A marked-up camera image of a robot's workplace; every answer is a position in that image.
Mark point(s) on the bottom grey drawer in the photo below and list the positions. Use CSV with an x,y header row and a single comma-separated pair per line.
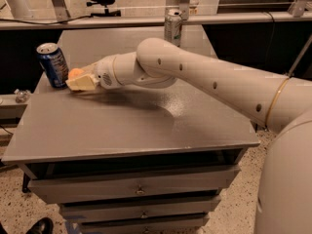
x,y
144,226

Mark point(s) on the grey drawer cabinet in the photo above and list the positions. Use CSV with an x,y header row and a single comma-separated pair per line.
x,y
62,134

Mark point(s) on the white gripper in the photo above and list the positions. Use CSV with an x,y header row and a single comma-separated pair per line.
x,y
104,71

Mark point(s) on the top grey drawer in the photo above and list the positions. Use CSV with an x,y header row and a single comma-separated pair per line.
x,y
128,185

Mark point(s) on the silver green soda can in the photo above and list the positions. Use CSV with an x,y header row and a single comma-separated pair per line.
x,y
173,26

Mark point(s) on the grey drawer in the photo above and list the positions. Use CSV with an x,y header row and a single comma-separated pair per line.
x,y
128,185
144,226
141,209

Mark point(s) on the orange fruit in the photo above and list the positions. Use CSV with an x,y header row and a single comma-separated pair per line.
x,y
75,72

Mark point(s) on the blue pepsi can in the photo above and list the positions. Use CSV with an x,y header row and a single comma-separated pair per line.
x,y
52,60

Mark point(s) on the middle grey drawer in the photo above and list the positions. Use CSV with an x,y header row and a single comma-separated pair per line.
x,y
141,209

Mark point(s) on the small crumpled clear object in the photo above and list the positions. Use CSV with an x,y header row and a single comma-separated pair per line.
x,y
22,96

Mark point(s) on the black shoe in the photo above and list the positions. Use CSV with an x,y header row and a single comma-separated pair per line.
x,y
42,226

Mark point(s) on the grey metal rail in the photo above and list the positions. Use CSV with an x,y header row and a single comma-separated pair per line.
x,y
88,22

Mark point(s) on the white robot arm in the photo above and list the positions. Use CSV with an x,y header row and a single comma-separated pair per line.
x,y
279,103

